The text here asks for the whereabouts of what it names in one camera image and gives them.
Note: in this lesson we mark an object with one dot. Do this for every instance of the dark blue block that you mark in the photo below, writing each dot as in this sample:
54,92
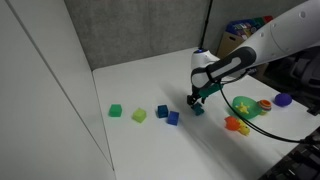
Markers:
162,111

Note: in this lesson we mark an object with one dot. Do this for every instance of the dark office chair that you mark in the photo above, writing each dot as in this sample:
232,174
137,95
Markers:
306,71

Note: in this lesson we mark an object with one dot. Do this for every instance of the cardboard box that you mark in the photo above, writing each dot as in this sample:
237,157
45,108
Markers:
227,43

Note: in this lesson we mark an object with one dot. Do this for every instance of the green toy plate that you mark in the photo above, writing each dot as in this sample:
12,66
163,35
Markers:
250,102

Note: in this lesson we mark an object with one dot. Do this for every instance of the teal cube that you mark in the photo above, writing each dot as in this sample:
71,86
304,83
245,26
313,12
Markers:
198,109

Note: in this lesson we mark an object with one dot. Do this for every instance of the yellow bear toy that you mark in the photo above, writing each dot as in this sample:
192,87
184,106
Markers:
244,129

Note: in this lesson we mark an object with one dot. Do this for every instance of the orange animal toy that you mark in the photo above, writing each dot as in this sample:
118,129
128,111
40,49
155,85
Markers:
231,123

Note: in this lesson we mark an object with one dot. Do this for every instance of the rainbow stacking cups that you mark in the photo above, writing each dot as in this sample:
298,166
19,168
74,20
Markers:
264,105

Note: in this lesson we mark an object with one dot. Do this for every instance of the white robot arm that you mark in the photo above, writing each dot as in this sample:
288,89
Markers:
283,33

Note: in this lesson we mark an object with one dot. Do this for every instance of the lime green block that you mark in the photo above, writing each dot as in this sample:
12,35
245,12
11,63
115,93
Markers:
139,115

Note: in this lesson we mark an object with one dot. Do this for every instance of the yellow spiky toy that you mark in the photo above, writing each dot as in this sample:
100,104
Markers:
242,107

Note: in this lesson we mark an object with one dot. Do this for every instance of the colourful printed toy package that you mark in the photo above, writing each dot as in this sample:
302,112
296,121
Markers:
245,27

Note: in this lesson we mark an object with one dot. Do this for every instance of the black vertical pole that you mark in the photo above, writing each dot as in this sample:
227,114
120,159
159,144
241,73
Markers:
207,20

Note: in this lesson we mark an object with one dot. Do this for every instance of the purple ball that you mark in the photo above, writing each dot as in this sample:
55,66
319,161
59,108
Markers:
283,99

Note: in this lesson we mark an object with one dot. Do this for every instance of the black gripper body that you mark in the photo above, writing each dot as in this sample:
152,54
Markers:
196,93

